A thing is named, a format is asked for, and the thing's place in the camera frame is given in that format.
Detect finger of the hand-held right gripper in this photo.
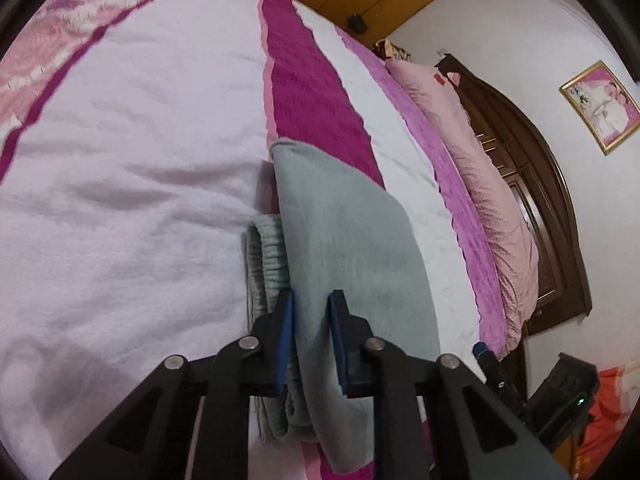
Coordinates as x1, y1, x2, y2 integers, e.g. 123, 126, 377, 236
472, 341, 526, 421

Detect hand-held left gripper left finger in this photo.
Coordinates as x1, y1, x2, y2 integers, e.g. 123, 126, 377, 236
50, 289, 296, 480

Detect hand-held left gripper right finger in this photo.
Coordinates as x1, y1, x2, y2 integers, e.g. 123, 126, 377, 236
327, 289, 571, 480

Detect grey pants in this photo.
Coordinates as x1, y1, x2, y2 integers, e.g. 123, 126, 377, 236
242, 137, 443, 476

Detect orange cloth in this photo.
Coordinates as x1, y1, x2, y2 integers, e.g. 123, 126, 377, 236
570, 365, 636, 480

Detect pink pillow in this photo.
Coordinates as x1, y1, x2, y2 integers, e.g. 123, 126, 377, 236
387, 57, 541, 361

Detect dark wooden headboard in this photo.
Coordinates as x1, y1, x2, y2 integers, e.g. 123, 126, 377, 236
435, 54, 593, 396

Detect pink and white blanket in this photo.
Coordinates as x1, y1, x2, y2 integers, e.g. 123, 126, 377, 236
0, 0, 508, 480

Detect gold framed picture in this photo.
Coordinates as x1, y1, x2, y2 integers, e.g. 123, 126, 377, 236
559, 60, 640, 157

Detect floral cloth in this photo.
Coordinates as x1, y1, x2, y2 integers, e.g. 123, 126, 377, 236
371, 39, 413, 63

